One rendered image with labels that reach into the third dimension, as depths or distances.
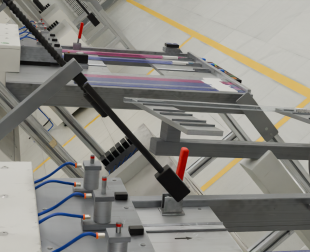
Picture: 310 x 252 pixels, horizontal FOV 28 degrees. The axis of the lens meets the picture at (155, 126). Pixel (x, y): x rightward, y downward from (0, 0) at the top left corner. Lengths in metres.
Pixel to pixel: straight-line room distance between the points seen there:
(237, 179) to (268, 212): 1.93
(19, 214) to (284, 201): 0.49
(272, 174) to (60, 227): 0.67
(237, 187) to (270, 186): 1.60
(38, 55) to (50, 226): 1.28
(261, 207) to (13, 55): 1.04
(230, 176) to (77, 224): 2.30
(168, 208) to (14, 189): 0.26
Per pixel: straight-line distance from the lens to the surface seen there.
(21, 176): 0.90
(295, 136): 3.00
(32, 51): 2.02
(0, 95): 1.69
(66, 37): 5.30
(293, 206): 1.10
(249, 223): 1.08
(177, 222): 0.97
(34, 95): 0.70
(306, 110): 1.52
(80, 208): 0.84
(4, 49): 1.89
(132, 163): 2.18
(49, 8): 7.06
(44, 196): 0.88
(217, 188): 3.06
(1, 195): 0.83
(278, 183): 1.37
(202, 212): 1.01
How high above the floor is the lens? 1.49
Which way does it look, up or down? 21 degrees down
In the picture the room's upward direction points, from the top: 41 degrees counter-clockwise
